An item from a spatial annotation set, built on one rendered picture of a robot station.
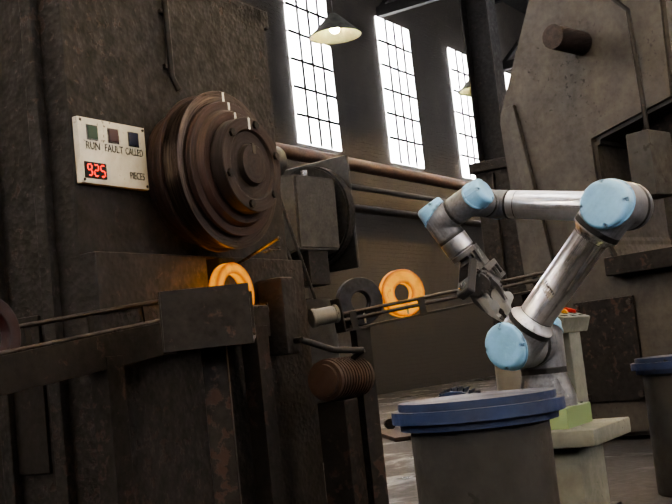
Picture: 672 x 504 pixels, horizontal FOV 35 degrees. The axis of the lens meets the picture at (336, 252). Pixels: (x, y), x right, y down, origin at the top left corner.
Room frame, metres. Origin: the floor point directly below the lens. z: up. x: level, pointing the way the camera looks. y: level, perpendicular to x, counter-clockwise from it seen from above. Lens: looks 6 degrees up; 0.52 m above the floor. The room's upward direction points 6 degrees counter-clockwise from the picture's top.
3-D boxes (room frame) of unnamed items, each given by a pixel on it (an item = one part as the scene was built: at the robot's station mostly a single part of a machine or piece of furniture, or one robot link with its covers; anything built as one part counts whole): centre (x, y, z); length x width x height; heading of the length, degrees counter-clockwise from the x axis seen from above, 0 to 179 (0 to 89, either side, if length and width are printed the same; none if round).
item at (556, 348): (2.76, -0.49, 0.52); 0.13 x 0.12 x 0.14; 143
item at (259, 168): (3.07, 0.23, 1.11); 0.28 x 0.06 x 0.28; 148
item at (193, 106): (3.12, 0.31, 1.11); 0.47 x 0.06 x 0.47; 148
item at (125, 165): (2.89, 0.58, 1.15); 0.26 x 0.02 x 0.18; 148
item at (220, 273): (3.12, 0.32, 0.75); 0.18 x 0.03 x 0.18; 149
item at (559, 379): (2.76, -0.50, 0.40); 0.15 x 0.15 x 0.10
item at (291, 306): (3.33, 0.20, 0.68); 0.11 x 0.08 x 0.24; 58
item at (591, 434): (2.76, -0.50, 0.28); 0.32 x 0.32 x 0.04; 60
